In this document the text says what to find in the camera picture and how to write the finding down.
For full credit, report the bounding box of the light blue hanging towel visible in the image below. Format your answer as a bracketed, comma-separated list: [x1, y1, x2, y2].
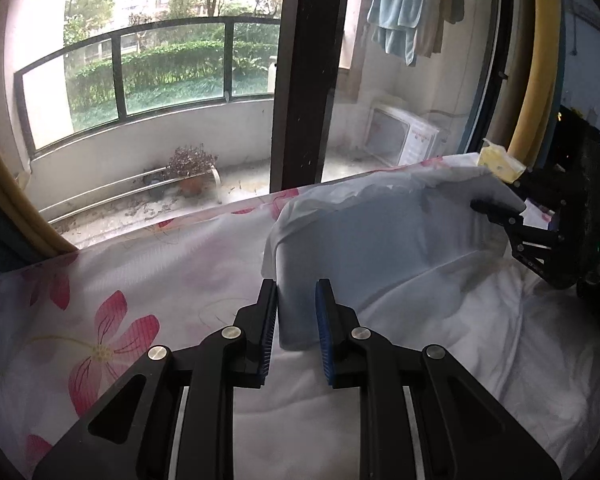
[367, 0, 424, 65]

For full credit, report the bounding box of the metal balcony floor rail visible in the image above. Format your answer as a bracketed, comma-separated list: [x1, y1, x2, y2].
[38, 165, 222, 226]

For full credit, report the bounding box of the dark window frame post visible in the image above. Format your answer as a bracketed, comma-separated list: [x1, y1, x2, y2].
[270, 0, 347, 193]

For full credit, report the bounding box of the floral pink bed sheet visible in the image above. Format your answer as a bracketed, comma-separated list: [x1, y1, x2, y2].
[0, 188, 600, 479]

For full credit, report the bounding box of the white large garment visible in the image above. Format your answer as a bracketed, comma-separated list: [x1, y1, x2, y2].
[262, 159, 524, 350]

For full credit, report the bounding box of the yellow curtain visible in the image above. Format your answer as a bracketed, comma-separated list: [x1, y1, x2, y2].
[507, 0, 562, 167]
[0, 153, 76, 258]

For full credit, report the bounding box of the yellow curtain right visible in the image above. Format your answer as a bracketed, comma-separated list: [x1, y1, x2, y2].
[507, 0, 562, 167]

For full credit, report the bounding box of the black balcony railing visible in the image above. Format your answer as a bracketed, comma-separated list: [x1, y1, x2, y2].
[14, 15, 280, 159]

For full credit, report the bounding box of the white appliance on balcony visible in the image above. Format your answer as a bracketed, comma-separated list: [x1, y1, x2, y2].
[363, 102, 441, 167]

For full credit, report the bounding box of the yellow tissue pack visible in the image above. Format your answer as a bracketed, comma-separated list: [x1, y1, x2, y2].
[477, 139, 527, 184]

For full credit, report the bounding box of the potted dry plant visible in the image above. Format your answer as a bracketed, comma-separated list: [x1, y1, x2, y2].
[166, 144, 221, 197]

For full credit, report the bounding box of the beige hanging garment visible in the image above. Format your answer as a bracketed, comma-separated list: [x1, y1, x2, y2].
[415, 0, 445, 58]

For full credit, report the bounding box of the yellow curtain left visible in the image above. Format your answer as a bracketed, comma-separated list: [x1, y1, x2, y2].
[0, 153, 76, 258]

